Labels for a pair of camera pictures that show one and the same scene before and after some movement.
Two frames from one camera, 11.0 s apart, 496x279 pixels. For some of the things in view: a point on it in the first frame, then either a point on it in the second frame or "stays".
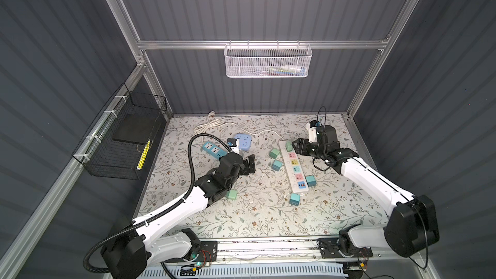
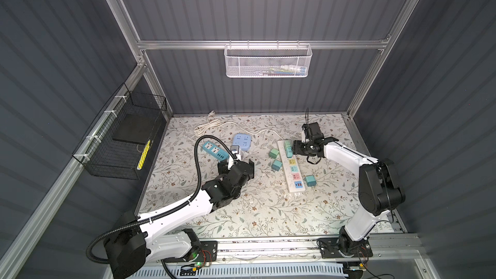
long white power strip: x=294 y=168 stays
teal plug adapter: x=294 y=199 -> x=289 y=152
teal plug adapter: x=276 y=165 stays
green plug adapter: x=274 y=153 stays
